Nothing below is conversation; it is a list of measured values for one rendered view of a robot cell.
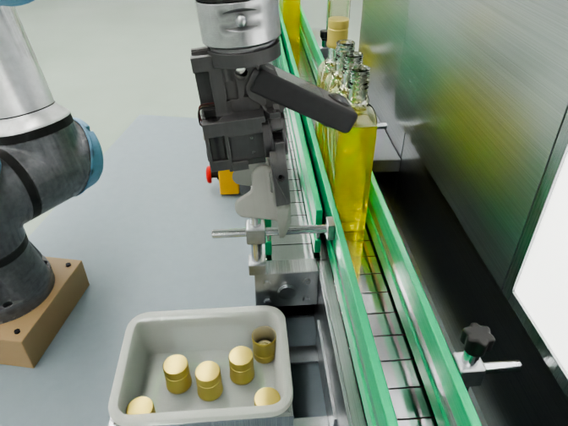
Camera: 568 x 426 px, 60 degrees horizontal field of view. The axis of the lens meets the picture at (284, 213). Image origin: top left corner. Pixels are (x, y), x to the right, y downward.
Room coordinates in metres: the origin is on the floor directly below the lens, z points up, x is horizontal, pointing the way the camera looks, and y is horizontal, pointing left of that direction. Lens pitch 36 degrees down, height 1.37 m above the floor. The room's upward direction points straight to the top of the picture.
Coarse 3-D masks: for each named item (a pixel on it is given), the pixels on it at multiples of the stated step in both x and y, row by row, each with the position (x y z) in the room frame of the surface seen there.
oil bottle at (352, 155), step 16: (368, 112) 0.63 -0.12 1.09; (352, 128) 0.63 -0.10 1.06; (368, 128) 0.63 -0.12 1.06; (336, 144) 0.63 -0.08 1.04; (352, 144) 0.63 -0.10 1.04; (368, 144) 0.63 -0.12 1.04; (336, 160) 0.63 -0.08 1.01; (352, 160) 0.63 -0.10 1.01; (368, 160) 0.63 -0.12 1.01; (336, 176) 0.63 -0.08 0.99; (352, 176) 0.63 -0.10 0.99; (368, 176) 0.63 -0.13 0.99; (336, 192) 0.63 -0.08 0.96; (352, 192) 0.63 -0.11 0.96; (368, 192) 0.63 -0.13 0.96; (352, 208) 0.63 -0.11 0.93; (352, 224) 0.63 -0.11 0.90
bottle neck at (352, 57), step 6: (348, 54) 0.72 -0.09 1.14; (354, 54) 0.72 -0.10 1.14; (360, 54) 0.71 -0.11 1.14; (342, 60) 0.71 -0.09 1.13; (348, 60) 0.70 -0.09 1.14; (354, 60) 0.70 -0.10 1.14; (360, 60) 0.70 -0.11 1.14; (342, 66) 0.71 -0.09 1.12; (348, 66) 0.70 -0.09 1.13; (342, 72) 0.71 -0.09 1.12; (342, 78) 0.71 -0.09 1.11; (342, 84) 0.71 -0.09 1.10
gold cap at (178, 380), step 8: (168, 360) 0.43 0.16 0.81; (176, 360) 0.43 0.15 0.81; (184, 360) 0.43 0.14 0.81; (168, 368) 0.41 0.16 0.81; (176, 368) 0.41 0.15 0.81; (184, 368) 0.41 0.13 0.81; (168, 376) 0.41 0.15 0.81; (176, 376) 0.40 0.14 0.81; (184, 376) 0.41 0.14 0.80; (168, 384) 0.41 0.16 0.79; (176, 384) 0.40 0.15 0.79; (184, 384) 0.41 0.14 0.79; (176, 392) 0.40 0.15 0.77
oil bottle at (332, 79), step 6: (330, 78) 0.76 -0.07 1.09; (336, 78) 0.75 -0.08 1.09; (324, 84) 0.78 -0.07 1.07; (330, 84) 0.75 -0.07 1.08; (336, 84) 0.74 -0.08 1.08; (330, 90) 0.74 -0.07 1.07; (324, 126) 0.76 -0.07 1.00; (324, 132) 0.75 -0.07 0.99; (324, 138) 0.75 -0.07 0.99; (324, 144) 0.75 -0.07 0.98; (324, 150) 0.75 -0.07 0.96; (324, 156) 0.74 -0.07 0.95; (324, 162) 0.74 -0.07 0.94
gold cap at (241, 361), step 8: (232, 352) 0.44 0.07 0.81; (240, 352) 0.44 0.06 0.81; (248, 352) 0.44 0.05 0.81; (232, 360) 0.43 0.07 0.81; (240, 360) 0.43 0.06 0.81; (248, 360) 0.43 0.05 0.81; (232, 368) 0.42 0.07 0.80; (240, 368) 0.42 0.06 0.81; (248, 368) 0.42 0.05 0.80; (232, 376) 0.42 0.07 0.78; (240, 376) 0.42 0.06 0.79; (248, 376) 0.42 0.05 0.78; (240, 384) 0.42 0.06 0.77
